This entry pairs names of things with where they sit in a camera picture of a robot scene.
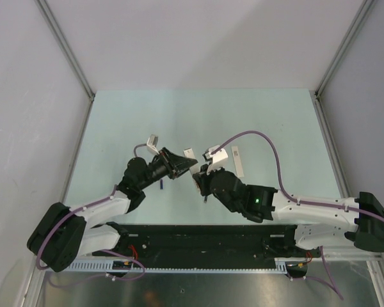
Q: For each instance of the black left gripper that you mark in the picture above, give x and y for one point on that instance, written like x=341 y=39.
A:
x=176 y=171

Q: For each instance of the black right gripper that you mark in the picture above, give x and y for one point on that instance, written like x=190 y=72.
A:
x=203 y=178

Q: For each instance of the white remote control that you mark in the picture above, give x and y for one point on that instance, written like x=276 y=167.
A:
x=190 y=155

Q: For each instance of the white battery cover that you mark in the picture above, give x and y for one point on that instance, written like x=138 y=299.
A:
x=237 y=162

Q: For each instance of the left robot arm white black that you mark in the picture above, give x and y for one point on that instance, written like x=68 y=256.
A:
x=65 y=233

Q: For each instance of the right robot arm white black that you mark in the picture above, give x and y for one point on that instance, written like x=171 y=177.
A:
x=318 y=223

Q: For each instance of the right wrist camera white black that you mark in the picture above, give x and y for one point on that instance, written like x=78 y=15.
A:
x=216 y=157

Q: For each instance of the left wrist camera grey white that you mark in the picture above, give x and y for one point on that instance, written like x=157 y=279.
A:
x=151 y=144

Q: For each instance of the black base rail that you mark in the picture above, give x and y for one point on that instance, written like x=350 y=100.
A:
x=209 y=246

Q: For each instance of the white slotted cable duct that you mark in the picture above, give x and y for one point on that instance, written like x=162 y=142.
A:
x=115 y=265

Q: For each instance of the left aluminium frame post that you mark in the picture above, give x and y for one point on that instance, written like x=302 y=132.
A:
x=61 y=40

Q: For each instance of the aluminium frame post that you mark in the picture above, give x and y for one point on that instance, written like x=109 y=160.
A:
x=354 y=29
x=61 y=40

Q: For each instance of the right aluminium frame post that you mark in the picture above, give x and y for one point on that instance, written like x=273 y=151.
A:
x=354 y=29

